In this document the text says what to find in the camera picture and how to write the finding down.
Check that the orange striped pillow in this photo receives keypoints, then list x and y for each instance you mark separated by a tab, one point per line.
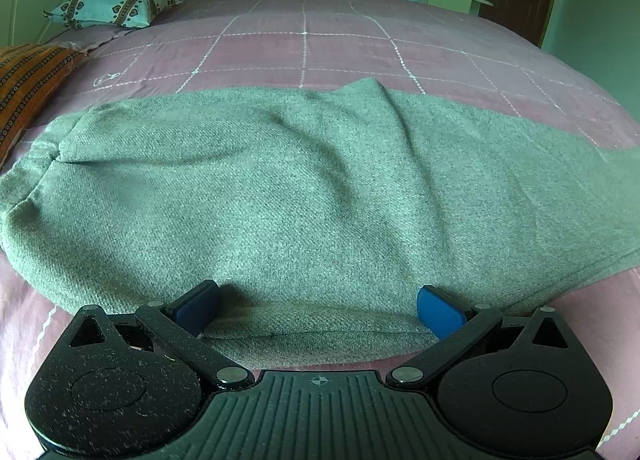
30	85

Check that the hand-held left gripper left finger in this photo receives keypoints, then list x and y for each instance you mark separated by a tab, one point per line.
197	310

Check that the grey-green pants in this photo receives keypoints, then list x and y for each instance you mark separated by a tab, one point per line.
300	190

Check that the heart print pillow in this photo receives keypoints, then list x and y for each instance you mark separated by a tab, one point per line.
112	5

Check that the bed with pink checked sheet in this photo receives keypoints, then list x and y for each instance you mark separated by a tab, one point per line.
350	50

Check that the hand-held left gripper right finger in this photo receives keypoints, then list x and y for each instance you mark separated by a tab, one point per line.
437	312

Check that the plain pink pillow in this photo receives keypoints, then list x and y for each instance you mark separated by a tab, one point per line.
85	35

